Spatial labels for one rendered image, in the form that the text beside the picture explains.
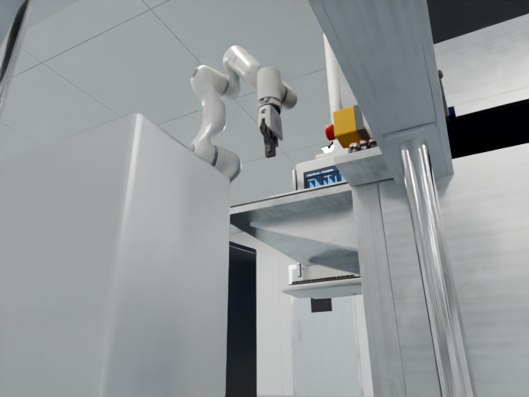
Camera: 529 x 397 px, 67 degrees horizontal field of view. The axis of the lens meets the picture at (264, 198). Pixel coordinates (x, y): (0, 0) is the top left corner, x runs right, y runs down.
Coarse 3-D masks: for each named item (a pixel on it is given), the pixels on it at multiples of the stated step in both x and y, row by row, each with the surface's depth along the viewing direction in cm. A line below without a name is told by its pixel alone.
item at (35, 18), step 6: (60, 0) 47; (66, 0) 47; (72, 0) 47; (78, 0) 47; (48, 6) 47; (54, 6) 47; (60, 6) 47; (66, 6) 47; (42, 12) 48; (48, 12) 48; (54, 12) 48; (30, 18) 49; (36, 18) 49; (42, 18) 49; (30, 24) 50
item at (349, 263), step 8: (336, 256) 158; (344, 256) 156; (352, 256) 155; (320, 264) 160; (328, 264) 158; (336, 264) 157; (344, 264) 155; (352, 264) 154; (352, 272) 153; (360, 272) 152
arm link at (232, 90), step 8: (232, 48) 163; (240, 48) 162; (224, 56) 166; (232, 56) 160; (224, 64) 167; (232, 64) 159; (232, 72) 168; (232, 80) 172; (232, 88) 175; (240, 88) 179; (224, 96) 178; (232, 96) 179
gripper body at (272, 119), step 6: (264, 108) 132; (270, 108) 132; (276, 108) 135; (258, 114) 133; (264, 114) 131; (270, 114) 130; (276, 114) 135; (258, 120) 131; (270, 120) 129; (276, 120) 133; (258, 126) 130; (270, 126) 128; (276, 126) 133; (276, 132) 131; (282, 132) 136; (276, 138) 136; (282, 138) 135
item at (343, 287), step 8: (336, 280) 174; (344, 280) 172; (352, 280) 170; (360, 280) 169; (288, 288) 183; (296, 288) 181; (304, 288) 179; (312, 288) 178; (320, 288) 176; (328, 288) 176; (336, 288) 176; (344, 288) 176; (352, 288) 177; (360, 288) 177; (296, 296) 194; (304, 296) 194; (312, 296) 194; (320, 296) 196; (328, 296) 196; (336, 296) 197; (344, 296) 197
